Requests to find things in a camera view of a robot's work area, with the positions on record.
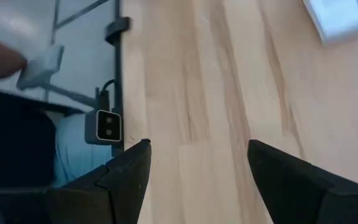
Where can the person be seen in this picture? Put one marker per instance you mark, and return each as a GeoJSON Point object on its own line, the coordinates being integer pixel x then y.
{"type": "Point", "coordinates": [11, 140]}

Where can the grey table-level camera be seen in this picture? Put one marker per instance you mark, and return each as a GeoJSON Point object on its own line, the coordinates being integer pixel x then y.
{"type": "Point", "coordinates": [107, 127]}

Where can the white box with green side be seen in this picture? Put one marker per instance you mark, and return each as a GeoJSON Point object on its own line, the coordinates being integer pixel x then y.
{"type": "Point", "coordinates": [343, 18]}

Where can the black table edge frame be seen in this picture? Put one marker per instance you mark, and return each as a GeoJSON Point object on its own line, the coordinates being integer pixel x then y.
{"type": "Point", "coordinates": [118, 62]}

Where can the white rectangular block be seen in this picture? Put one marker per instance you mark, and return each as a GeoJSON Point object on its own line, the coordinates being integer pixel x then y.
{"type": "Point", "coordinates": [40, 67]}

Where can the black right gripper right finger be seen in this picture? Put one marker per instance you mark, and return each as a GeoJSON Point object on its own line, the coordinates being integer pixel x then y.
{"type": "Point", "coordinates": [291, 193]}

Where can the grey metal frame bars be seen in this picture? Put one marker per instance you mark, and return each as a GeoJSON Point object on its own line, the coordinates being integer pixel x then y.
{"type": "Point", "coordinates": [73, 97]}

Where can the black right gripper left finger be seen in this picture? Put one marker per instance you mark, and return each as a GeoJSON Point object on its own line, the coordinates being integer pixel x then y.
{"type": "Point", "coordinates": [120, 193]}

